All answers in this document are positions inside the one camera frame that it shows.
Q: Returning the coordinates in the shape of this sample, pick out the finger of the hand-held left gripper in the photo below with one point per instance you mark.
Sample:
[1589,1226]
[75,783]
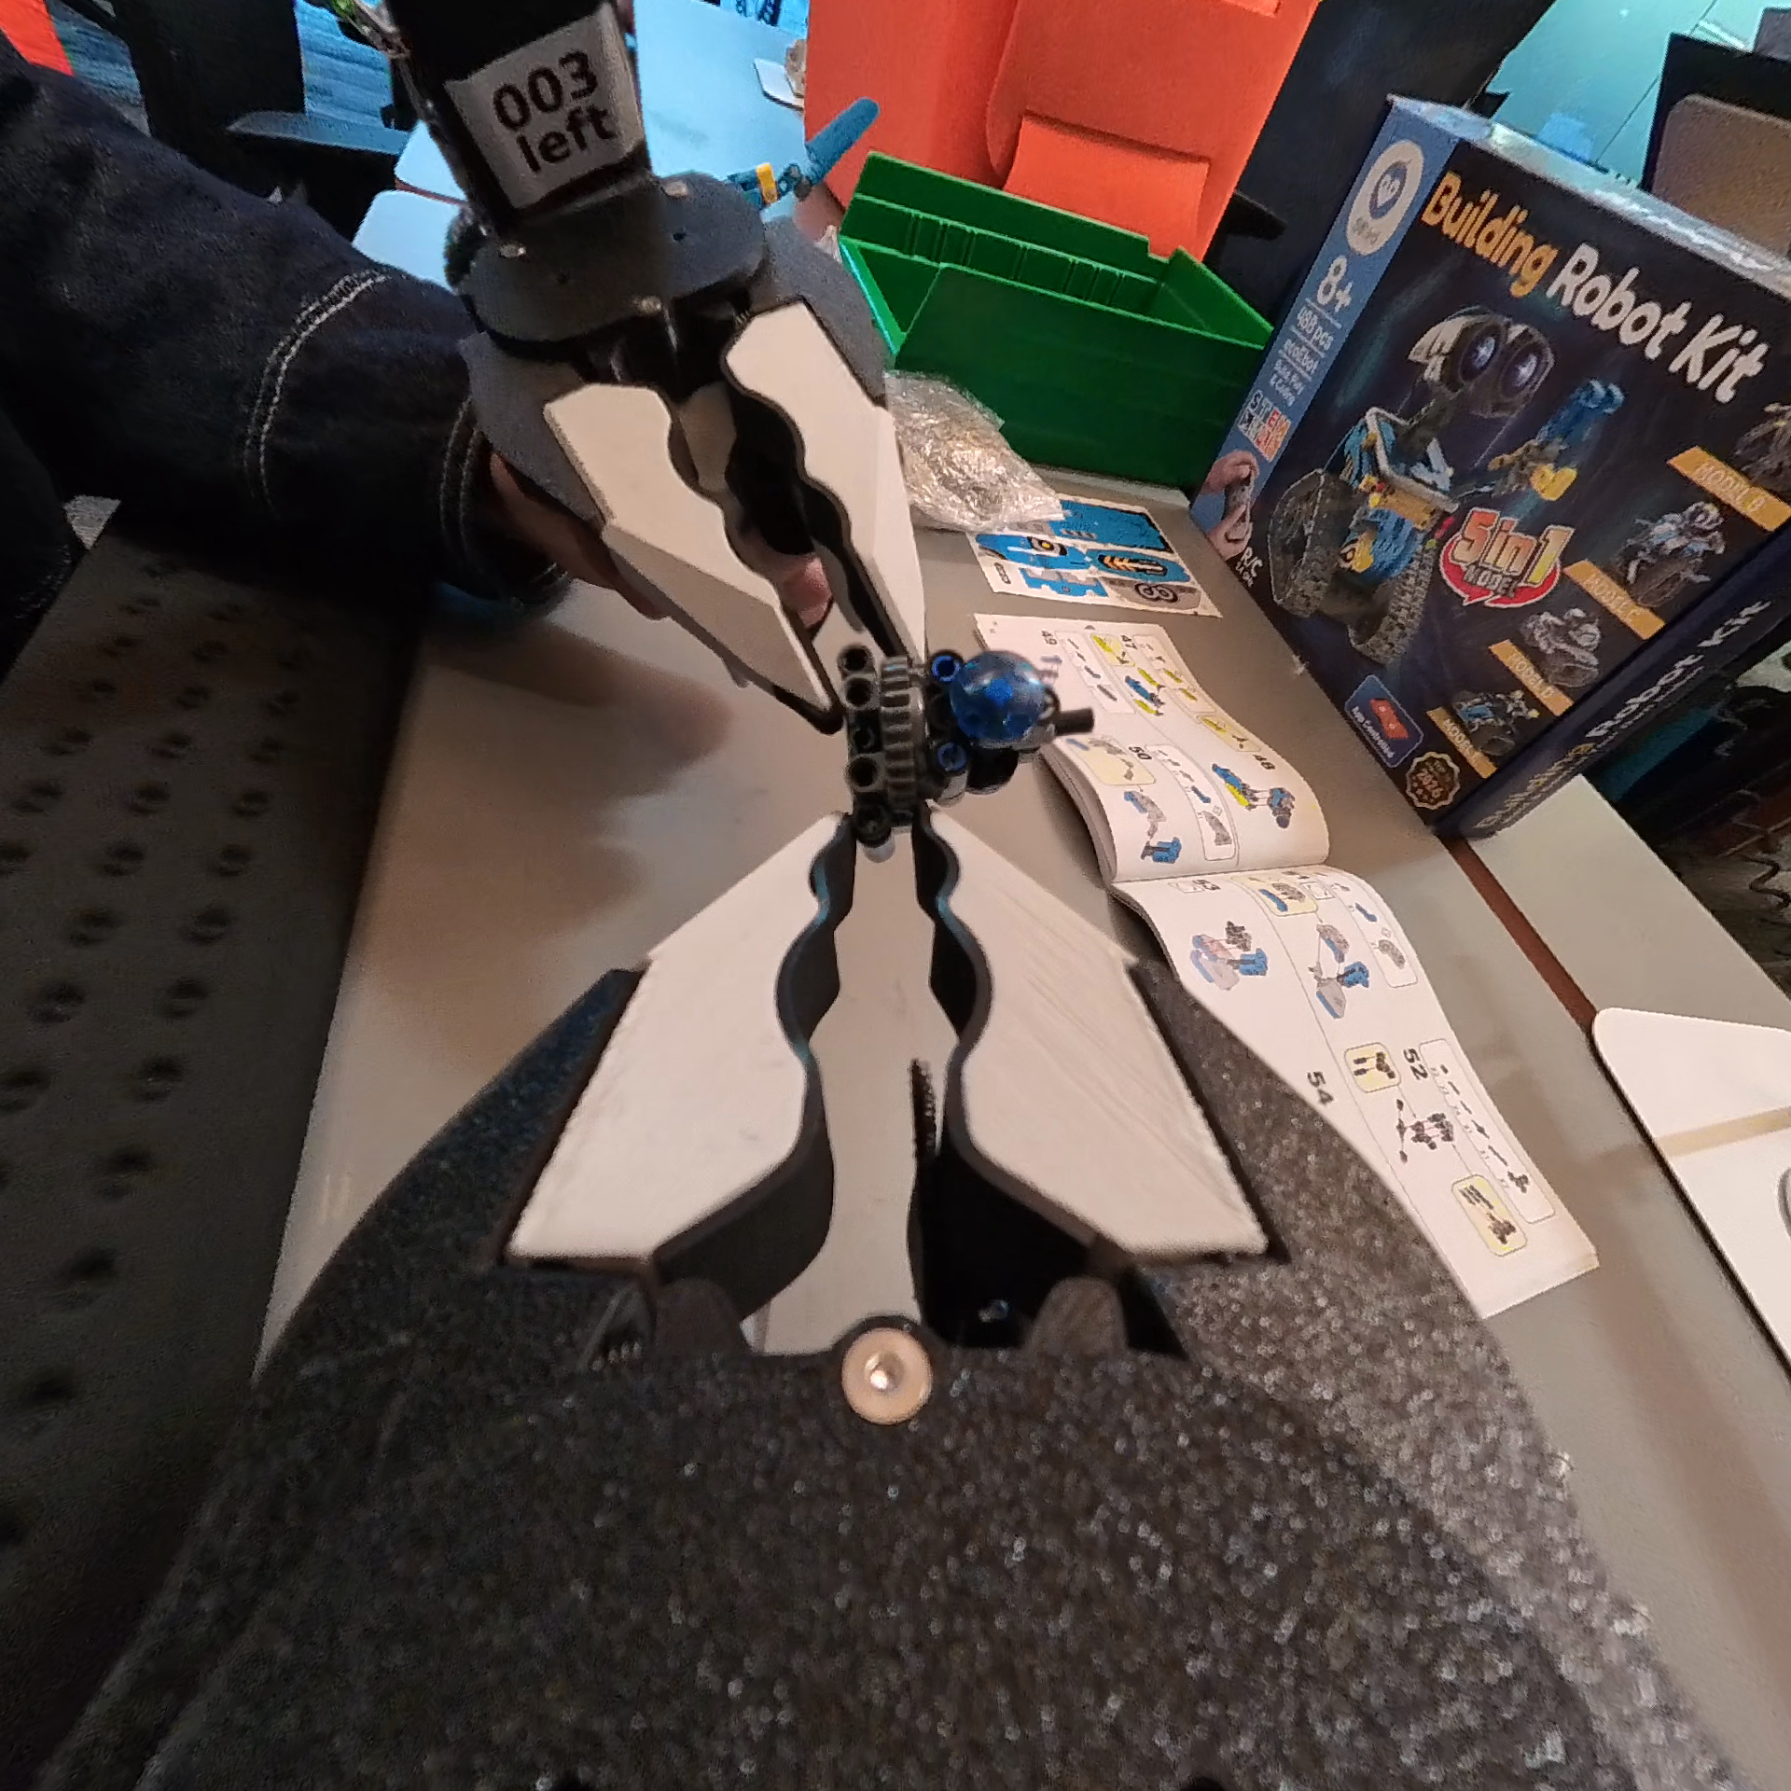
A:
[660,518]
[841,463]

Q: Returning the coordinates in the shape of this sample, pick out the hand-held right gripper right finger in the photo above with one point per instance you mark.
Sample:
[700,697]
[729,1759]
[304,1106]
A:
[1121,1119]

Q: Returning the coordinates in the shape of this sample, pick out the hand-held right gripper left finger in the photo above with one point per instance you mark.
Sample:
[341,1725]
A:
[673,1119]

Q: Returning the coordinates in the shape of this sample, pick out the black blue brick assembly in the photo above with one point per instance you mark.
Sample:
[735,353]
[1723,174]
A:
[940,727]

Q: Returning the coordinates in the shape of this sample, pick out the grey desk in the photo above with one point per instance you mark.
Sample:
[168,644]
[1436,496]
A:
[562,841]

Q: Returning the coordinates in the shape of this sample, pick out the person's left hand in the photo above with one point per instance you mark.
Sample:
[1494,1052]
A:
[807,588]

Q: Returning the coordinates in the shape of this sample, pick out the clear plastic bag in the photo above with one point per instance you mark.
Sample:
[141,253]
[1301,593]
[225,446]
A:
[966,448]

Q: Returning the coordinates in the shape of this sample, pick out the building instruction booklet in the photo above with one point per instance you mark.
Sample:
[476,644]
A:
[1261,952]

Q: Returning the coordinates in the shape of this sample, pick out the blue toy robot model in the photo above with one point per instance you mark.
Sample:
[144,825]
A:
[814,146]

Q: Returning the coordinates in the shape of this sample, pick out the blue white leaflet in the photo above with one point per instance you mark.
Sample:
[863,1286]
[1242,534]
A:
[1093,560]

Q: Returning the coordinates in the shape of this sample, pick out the green plastic bin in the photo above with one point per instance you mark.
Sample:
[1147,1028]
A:
[1093,310]

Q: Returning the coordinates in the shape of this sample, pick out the red plastic bin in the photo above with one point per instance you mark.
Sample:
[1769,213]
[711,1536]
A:
[1093,86]

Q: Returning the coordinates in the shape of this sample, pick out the black perforated mat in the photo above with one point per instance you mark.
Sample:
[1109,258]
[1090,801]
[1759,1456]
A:
[141,1065]

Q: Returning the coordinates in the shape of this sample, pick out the white stand base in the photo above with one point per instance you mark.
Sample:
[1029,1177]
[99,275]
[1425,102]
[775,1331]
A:
[1708,1147]

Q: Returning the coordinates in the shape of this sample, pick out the dark blue toy set box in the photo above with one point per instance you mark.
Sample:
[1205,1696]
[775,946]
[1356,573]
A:
[1568,448]

